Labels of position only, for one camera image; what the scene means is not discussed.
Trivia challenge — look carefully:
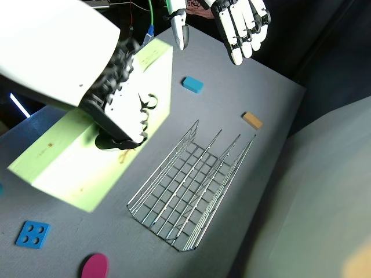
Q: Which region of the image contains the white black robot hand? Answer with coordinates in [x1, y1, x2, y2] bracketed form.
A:
[168, 0, 272, 66]
[0, 0, 159, 151]

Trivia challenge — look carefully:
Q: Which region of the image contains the light green board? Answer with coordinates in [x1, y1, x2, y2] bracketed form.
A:
[7, 37, 174, 214]

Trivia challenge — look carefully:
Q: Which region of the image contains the white light bar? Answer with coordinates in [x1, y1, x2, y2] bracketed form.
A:
[9, 92, 31, 119]

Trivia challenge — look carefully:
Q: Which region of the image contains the grey table cloth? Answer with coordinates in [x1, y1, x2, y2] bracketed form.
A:
[0, 25, 307, 278]

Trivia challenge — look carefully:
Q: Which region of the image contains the blue rounded block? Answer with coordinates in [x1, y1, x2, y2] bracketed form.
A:
[181, 76, 204, 94]

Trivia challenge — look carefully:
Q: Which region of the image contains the tan wooden block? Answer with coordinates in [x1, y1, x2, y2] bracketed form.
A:
[241, 111, 264, 130]

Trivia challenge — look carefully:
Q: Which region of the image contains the blue square four-hole block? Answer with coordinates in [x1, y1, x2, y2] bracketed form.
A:
[14, 220, 51, 250]

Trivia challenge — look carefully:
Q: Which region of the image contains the pink round disc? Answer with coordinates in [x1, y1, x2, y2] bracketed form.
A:
[81, 253, 110, 278]

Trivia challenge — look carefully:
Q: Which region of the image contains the green cable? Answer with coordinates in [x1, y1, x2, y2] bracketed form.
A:
[147, 0, 157, 28]

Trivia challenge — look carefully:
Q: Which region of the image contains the blue white cable plug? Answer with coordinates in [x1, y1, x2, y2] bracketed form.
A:
[141, 25, 155, 49]

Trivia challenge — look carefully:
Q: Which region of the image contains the wire dish rack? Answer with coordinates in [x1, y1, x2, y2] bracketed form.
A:
[126, 119, 257, 252]

